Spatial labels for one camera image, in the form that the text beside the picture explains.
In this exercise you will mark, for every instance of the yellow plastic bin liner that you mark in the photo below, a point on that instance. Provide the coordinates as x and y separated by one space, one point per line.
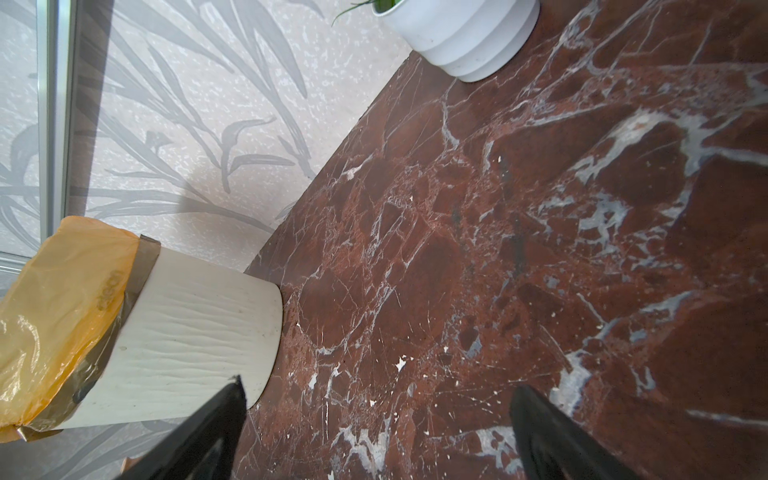
61 318

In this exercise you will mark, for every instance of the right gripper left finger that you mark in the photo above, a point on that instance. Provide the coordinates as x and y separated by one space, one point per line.
203 446

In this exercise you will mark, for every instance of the potted plant red flowers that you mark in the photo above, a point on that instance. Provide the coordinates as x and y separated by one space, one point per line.
468 39

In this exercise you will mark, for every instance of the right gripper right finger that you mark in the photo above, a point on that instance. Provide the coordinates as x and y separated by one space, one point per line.
552 446

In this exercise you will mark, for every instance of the white ribbed trash bin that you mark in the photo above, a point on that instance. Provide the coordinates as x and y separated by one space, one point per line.
196 325

